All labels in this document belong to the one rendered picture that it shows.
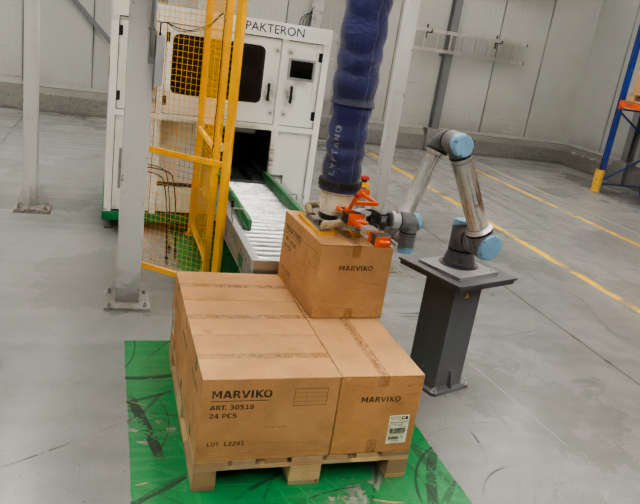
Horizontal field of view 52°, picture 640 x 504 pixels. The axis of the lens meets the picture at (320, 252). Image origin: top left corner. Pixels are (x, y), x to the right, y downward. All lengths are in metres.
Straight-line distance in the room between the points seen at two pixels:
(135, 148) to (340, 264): 1.68
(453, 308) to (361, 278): 0.70
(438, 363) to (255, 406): 1.48
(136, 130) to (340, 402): 2.26
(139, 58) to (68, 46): 8.20
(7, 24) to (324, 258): 9.89
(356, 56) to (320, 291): 1.17
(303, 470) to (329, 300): 0.85
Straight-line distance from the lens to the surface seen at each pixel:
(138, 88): 4.32
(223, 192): 4.55
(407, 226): 3.41
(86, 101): 12.40
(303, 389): 2.87
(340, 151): 3.40
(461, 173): 3.49
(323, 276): 3.31
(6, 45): 12.57
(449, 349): 4.01
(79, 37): 12.45
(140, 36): 4.30
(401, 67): 7.00
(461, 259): 3.85
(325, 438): 3.04
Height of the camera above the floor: 1.91
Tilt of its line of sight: 18 degrees down
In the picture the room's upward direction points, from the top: 9 degrees clockwise
